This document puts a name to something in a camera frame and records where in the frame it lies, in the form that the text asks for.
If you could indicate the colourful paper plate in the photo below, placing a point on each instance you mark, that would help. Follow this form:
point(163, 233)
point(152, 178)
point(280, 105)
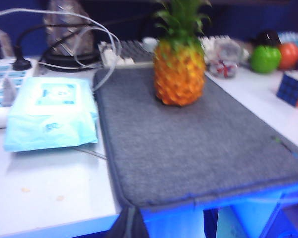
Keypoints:
point(294, 38)

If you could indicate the orange fruit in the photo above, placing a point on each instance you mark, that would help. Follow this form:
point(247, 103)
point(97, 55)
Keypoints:
point(289, 55)

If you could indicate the white power strip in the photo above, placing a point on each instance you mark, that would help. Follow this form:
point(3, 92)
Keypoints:
point(5, 72)

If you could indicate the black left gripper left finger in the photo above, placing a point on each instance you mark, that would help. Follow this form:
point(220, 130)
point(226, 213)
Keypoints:
point(123, 225)

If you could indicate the orange plastic pineapple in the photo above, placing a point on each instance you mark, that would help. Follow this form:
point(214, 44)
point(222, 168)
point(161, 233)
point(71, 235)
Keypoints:
point(180, 74)

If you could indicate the black round object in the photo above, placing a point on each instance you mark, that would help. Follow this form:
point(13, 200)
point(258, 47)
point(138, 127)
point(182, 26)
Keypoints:
point(267, 38)

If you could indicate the white power adapter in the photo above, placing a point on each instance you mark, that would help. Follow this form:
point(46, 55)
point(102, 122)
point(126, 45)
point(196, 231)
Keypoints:
point(1, 43)

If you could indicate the grey felt laptop sleeve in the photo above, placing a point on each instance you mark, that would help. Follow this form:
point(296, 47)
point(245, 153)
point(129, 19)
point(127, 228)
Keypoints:
point(188, 148)

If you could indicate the light blue wet wipes pack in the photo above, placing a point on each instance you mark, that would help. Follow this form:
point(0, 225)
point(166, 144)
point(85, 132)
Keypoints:
point(52, 119)

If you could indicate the Rubik's cube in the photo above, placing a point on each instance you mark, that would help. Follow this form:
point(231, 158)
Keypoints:
point(291, 88)

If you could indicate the small grey plug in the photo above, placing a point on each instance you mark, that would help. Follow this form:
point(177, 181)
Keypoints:
point(9, 94)

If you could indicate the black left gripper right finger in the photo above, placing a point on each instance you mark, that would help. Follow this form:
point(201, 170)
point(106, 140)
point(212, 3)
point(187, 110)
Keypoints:
point(140, 226)

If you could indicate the green apple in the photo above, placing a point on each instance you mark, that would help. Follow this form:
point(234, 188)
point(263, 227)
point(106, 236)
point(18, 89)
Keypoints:
point(264, 59)

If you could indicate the white grey keyboard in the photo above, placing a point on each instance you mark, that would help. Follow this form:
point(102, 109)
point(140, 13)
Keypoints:
point(136, 53)

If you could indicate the glass cup with print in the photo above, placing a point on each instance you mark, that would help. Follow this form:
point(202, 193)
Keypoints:
point(224, 59)

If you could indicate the silver figurine statue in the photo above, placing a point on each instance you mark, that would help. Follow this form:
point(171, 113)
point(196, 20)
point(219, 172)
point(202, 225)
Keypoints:
point(67, 29)

